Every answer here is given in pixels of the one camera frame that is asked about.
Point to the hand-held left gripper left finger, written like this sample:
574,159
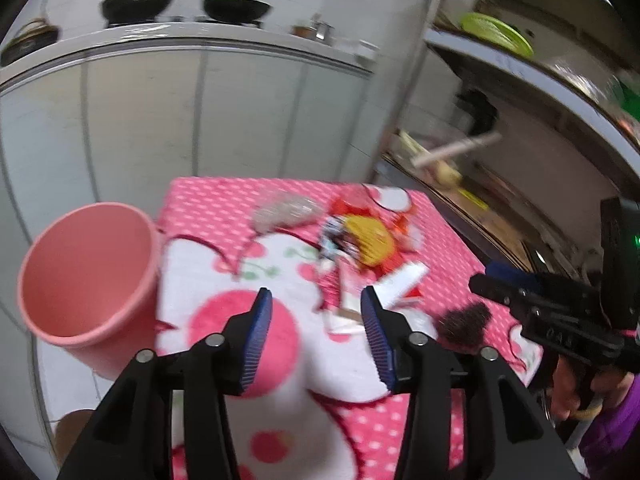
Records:
257,340

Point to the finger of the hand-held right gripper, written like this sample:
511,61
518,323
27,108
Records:
495,291
507,272

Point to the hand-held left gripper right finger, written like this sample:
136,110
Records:
377,340

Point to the red and white carton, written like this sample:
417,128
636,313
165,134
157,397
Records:
400,282

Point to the red and white package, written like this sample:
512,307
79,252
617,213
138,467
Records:
337,287

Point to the yellow wrapper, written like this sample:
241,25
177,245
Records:
371,240

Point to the pink plastic bucket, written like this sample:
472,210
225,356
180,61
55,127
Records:
85,270

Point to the person's right forearm purple sleeve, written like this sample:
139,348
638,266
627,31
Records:
620,430

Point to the person's right hand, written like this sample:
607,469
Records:
562,390

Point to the black scrubber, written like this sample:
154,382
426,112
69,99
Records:
465,325

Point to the colourful snack wrapper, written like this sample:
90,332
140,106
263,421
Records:
337,240

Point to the crumpled clear plastic wrap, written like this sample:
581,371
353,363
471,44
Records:
287,210

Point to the wooden rolling pin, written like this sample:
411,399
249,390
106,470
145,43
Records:
455,149

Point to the pink dotted printed blanket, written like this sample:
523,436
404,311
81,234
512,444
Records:
225,200

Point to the metal shelf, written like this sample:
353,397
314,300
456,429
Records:
525,77

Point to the brown object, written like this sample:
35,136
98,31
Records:
72,435

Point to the green plate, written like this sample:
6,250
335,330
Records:
495,32

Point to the white cabinet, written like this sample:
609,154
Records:
140,120

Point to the white kitchen counter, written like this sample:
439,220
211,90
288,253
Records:
200,37

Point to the small steel pot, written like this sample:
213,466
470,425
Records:
315,29

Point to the dark clay pot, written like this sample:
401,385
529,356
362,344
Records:
27,40

